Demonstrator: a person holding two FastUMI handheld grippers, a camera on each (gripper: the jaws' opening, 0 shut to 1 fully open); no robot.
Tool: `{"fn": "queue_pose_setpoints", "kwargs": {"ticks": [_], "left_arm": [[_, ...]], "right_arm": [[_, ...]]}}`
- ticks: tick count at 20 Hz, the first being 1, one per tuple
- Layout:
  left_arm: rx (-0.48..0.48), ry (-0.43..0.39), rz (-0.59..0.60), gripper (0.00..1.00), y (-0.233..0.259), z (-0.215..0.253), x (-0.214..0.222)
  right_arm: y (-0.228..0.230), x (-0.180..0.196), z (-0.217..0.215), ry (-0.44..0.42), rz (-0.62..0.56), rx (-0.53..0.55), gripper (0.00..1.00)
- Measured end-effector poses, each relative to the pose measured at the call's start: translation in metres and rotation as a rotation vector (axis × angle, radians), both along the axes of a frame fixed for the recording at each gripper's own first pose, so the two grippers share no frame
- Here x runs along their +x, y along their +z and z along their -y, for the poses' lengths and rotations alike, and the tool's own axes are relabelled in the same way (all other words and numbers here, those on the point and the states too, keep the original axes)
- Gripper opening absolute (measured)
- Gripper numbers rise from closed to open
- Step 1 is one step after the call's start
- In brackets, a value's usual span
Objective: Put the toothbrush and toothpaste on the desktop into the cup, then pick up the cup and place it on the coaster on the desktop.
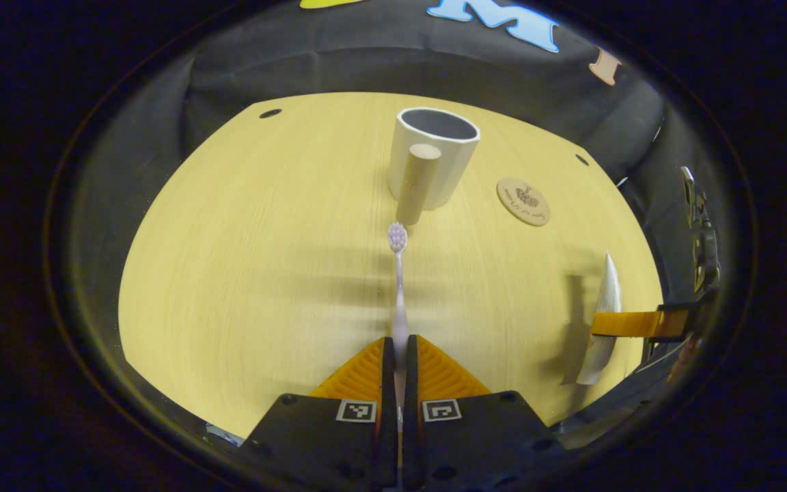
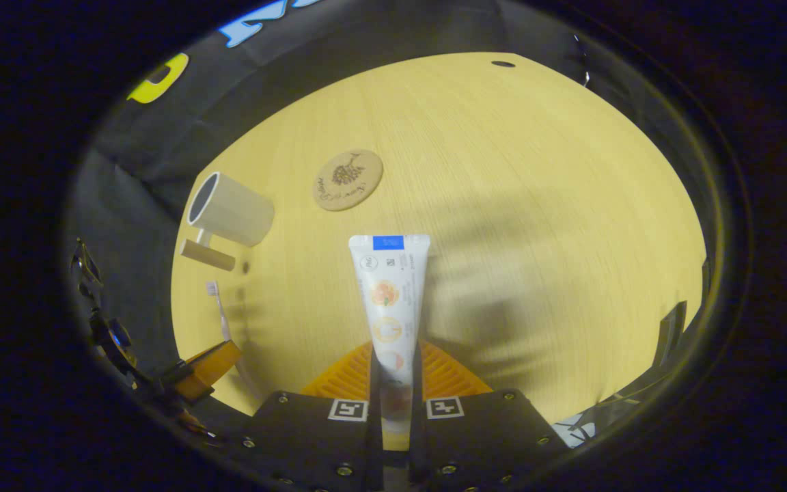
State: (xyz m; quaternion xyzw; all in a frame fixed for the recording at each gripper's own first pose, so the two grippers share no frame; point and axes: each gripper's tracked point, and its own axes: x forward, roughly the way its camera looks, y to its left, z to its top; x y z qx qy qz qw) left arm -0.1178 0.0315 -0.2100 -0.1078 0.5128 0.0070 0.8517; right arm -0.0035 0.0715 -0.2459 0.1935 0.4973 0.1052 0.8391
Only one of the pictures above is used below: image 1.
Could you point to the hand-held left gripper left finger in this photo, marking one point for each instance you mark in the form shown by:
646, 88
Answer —
388, 424

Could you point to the white cup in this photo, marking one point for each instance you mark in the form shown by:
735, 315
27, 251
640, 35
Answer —
455, 171

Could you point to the black backdrop cloth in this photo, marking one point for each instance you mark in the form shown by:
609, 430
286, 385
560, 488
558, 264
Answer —
366, 68

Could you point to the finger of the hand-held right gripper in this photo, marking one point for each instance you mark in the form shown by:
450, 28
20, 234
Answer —
632, 324

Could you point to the round wooden coaster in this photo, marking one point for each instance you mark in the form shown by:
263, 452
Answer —
523, 201

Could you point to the white toothpaste tube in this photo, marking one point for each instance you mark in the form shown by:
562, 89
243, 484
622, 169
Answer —
609, 294

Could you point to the pale purple toothbrush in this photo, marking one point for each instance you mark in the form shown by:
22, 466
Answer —
399, 301

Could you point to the light wooden desktop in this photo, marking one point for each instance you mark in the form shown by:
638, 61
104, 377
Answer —
264, 273

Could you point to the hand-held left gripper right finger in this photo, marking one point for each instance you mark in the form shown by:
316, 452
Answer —
412, 437

